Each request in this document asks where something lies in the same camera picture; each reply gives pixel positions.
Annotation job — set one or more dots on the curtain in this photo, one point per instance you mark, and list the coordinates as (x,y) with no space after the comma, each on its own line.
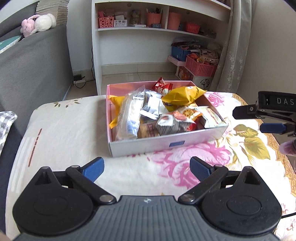
(231,64)

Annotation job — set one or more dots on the checkered cloth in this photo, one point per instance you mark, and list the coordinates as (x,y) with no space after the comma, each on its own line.
(7,119)

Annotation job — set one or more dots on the power adapter with cable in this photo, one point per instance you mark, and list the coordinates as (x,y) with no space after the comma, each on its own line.
(79,81)

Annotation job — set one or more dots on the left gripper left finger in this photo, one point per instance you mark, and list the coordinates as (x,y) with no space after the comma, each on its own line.
(83,179)

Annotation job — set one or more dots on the salmon pink cup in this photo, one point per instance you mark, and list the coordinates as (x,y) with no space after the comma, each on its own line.
(174,20)

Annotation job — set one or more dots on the grey sofa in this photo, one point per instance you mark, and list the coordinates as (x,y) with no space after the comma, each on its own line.
(35,71)

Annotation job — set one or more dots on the white decorated storage box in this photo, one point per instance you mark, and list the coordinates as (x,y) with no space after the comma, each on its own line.
(200,81)

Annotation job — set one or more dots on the brown biscuit clear packet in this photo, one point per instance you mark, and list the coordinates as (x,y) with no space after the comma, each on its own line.
(147,130)

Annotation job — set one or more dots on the lotus root snack packet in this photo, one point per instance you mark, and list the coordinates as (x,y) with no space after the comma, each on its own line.
(190,112)

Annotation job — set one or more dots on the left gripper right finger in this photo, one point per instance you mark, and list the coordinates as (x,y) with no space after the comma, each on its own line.
(210,178)

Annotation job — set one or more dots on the white newsprint snack packet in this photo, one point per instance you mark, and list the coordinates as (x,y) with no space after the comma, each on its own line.
(174,122)

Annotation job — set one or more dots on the blue storage box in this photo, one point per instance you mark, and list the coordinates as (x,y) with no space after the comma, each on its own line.
(179,54)

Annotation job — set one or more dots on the pink cardboard box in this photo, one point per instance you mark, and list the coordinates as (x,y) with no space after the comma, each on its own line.
(153,144)

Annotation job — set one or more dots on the pink white plush toy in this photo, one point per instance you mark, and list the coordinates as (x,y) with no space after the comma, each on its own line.
(37,23)

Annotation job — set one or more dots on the red candy packet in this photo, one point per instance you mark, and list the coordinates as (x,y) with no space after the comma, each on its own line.
(162,87)

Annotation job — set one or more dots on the small pink perforated basket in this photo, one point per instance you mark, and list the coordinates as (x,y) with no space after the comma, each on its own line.
(106,22)

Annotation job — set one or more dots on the yellow packet in box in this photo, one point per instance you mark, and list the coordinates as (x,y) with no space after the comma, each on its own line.
(117,102)

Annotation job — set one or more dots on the white yellow snack packet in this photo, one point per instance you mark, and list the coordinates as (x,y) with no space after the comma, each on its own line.
(209,118)

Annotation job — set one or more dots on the white bookshelf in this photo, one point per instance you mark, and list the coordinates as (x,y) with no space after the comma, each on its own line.
(130,49)

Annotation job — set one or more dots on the floral tablecloth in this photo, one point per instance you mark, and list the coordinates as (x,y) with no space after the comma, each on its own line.
(73,132)

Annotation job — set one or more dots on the pink plastic basket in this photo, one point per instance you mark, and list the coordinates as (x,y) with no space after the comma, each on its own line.
(200,69)

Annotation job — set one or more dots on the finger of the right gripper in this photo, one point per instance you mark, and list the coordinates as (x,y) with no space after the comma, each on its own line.
(246,112)
(278,128)

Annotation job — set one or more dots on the large yellow snack bag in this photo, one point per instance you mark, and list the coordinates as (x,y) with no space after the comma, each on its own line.
(182,96)

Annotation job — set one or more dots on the clear rice cracker packet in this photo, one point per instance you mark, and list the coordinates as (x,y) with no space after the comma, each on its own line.
(128,120)

